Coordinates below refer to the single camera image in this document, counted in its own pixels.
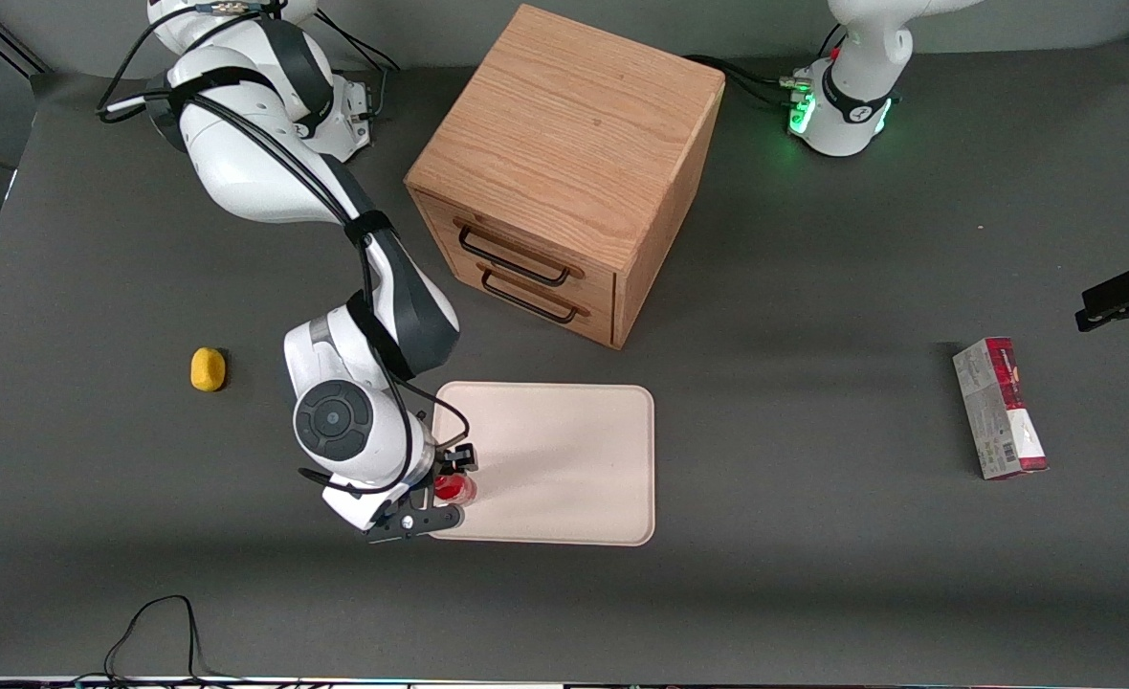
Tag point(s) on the aluminium frame rail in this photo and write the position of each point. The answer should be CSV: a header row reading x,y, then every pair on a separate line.
x,y
0,46

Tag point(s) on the grey and red carton box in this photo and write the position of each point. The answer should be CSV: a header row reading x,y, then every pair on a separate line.
x,y
1000,411

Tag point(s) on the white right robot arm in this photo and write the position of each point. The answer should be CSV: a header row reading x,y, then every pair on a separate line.
x,y
239,163

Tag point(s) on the wooden drawer cabinet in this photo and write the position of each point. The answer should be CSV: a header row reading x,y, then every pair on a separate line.
x,y
574,124

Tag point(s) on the yellow lemon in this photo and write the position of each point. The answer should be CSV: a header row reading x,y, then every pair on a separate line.
x,y
208,369

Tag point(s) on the wooden drawer front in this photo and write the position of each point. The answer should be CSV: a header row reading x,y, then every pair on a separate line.
x,y
526,239
588,316

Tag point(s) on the beige rectangular tray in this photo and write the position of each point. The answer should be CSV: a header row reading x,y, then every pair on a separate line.
x,y
564,459

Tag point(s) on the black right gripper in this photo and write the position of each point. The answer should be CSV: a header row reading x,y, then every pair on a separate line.
x,y
456,458

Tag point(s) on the red coke bottle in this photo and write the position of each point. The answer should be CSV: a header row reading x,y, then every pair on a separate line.
x,y
453,489

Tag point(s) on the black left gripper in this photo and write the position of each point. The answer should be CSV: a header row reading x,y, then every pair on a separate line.
x,y
1121,296

